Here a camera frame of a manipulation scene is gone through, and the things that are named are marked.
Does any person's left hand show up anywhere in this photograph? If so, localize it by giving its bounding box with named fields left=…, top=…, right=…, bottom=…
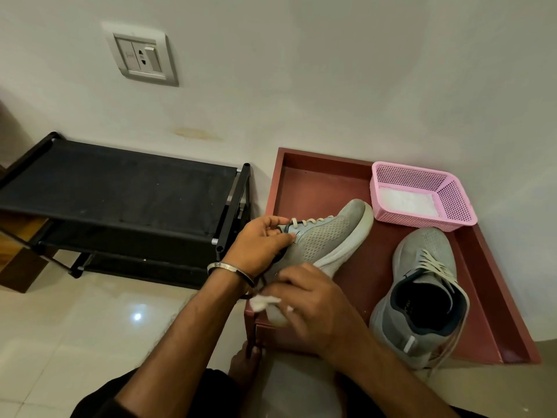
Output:
left=222, top=215, right=296, bottom=288

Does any person's right hand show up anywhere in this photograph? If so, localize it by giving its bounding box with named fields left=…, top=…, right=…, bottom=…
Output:
left=261, top=263, right=371, bottom=360

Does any white wipe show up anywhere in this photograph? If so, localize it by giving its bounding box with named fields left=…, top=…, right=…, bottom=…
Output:
left=248, top=293, right=295, bottom=315

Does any grey sneaker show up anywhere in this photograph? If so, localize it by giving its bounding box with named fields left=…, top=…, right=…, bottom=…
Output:
left=250, top=199, right=375, bottom=327
left=368, top=226, right=471, bottom=375

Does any reddish-brown side table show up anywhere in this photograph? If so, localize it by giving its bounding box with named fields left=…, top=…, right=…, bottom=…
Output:
left=243, top=147, right=542, bottom=365

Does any black shoe rack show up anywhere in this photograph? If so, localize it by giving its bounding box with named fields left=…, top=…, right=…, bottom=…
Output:
left=0, top=131, right=252, bottom=290

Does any person's left forearm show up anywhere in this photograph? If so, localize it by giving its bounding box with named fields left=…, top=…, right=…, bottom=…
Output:
left=115, top=273, right=249, bottom=418

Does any person's right forearm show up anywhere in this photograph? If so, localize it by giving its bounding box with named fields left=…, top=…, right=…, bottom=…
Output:
left=335, top=339, right=460, bottom=418

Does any person's left foot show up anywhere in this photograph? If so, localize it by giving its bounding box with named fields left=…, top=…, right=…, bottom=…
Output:
left=228, top=341, right=262, bottom=390

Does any stack of white wipes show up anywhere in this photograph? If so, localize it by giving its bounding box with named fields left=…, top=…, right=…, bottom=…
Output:
left=379, top=188, right=440, bottom=218

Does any pink plastic basket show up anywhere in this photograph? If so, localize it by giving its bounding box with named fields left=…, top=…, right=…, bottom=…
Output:
left=370, top=161, right=478, bottom=233

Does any brown wooden furniture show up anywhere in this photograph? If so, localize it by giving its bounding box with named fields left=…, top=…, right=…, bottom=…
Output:
left=0, top=165, right=57, bottom=294

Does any silver bracelet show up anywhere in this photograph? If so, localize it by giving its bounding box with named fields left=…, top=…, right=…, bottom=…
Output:
left=207, top=261, right=258, bottom=300

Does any white wall socket plate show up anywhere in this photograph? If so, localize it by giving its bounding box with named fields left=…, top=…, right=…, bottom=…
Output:
left=100, top=21, right=179, bottom=87

